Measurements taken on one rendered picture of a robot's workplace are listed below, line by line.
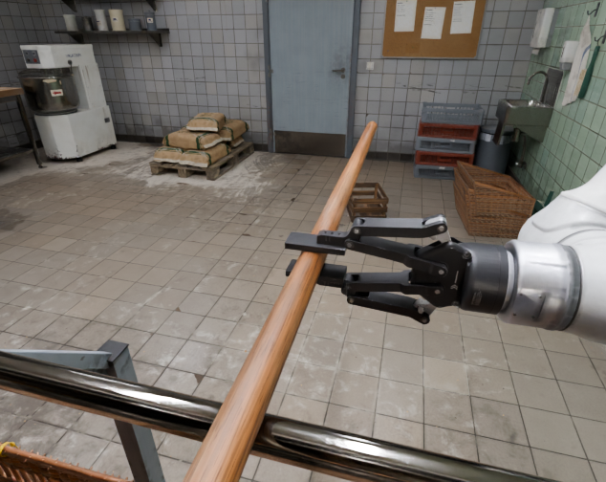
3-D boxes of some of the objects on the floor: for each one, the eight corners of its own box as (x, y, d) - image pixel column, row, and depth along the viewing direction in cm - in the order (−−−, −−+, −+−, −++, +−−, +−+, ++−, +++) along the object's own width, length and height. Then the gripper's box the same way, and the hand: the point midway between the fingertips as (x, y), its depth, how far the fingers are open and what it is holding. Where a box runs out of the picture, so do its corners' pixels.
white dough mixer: (71, 166, 474) (36, 45, 412) (32, 163, 487) (-7, 45, 425) (120, 147, 552) (98, 43, 491) (86, 145, 566) (59, 43, 504)
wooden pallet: (214, 181, 429) (213, 167, 423) (151, 174, 448) (148, 163, 441) (254, 152, 532) (253, 142, 525) (201, 148, 550) (200, 138, 543)
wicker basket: (458, 235, 312) (465, 203, 299) (446, 208, 362) (452, 179, 349) (523, 240, 306) (532, 207, 293) (502, 211, 355) (509, 182, 342)
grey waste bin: (507, 184, 419) (520, 131, 393) (470, 181, 428) (481, 129, 402) (501, 173, 451) (512, 124, 425) (466, 170, 460) (476, 122, 434)
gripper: (530, 227, 35) (276, 203, 40) (489, 361, 43) (280, 326, 48) (511, 197, 41) (295, 179, 46) (479, 317, 49) (296, 291, 54)
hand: (315, 257), depth 46 cm, fingers closed on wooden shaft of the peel, 3 cm apart
